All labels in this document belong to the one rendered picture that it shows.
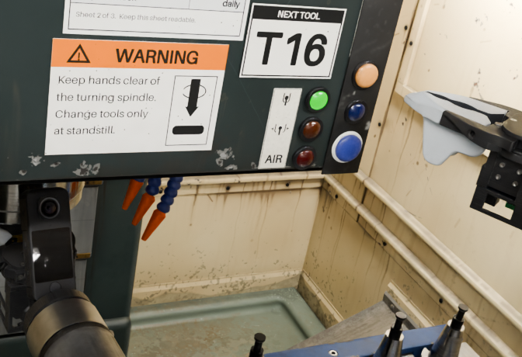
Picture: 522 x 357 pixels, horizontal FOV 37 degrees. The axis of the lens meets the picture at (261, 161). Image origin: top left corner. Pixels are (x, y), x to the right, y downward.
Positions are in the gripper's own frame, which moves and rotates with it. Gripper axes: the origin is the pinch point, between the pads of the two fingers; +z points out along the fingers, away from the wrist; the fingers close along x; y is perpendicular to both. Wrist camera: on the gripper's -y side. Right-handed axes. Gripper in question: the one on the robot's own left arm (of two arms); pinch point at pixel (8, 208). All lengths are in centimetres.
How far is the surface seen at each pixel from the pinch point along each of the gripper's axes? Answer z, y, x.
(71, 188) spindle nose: -8.0, -6.7, 4.4
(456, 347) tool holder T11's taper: -24, 18, 59
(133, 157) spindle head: -22.4, -17.8, 4.3
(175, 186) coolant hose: -7.9, -5.4, 17.4
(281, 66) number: -24.1, -27.1, 17.3
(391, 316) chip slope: 26, 59, 103
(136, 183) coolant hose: -5.4, -4.9, 13.4
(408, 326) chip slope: 20, 58, 103
